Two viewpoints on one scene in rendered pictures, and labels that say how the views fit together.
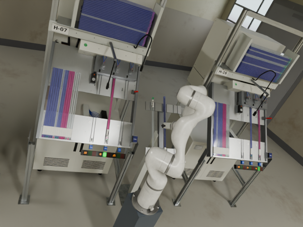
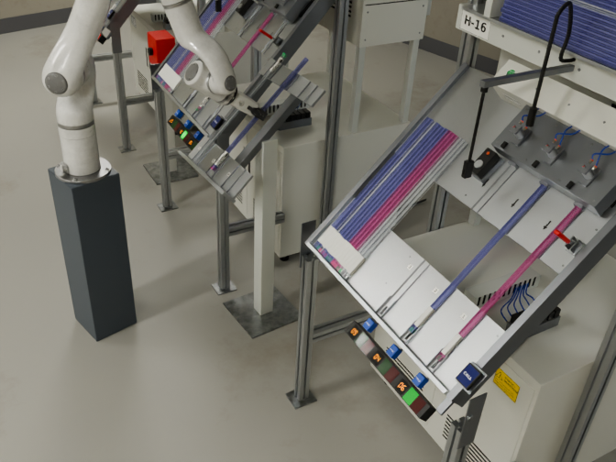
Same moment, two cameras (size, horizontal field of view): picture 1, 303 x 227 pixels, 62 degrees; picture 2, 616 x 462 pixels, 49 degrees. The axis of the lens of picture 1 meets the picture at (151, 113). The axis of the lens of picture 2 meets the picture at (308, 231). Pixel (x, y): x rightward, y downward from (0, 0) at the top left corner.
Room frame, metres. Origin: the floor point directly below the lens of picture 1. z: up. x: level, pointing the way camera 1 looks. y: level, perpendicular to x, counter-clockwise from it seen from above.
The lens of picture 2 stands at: (1.74, -2.32, 1.90)
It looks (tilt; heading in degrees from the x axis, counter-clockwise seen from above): 34 degrees down; 85
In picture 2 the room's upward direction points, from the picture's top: 4 degrees clockwise
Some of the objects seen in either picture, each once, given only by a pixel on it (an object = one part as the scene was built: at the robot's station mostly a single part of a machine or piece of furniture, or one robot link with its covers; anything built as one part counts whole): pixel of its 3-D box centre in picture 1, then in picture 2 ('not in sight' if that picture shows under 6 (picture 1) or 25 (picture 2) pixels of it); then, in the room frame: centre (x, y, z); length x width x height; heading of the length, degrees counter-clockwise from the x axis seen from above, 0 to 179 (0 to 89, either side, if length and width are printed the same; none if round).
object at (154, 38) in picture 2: not in sight; (166, 106); (1.25, 1.07, 0.39); 0.24 x 0.24 x 0.78; 26
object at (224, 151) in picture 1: (217, 134); (496, 288); (2.46, -0.77, 0.65); 1.01 x 0.73 x 1.29; 26
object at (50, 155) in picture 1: (77, 130); (306, 162); (1.98, 0.63, 0.31); 0.70 x 0.65 x 0.62; 116
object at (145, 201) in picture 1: (150, 192); (80, 147); (1.13, -0.19, 0.79); 0.19 x 0.19 x 0.18
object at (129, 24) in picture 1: (116, 18); not in sight; (1.90, 0.52, 1.52); 0.51 x 0.13 x 0.27; 116
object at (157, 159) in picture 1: (157, 166); (74, 84); (1.13, -0.15, 1.00); 0.19 x 0.12 x 0.24; 83
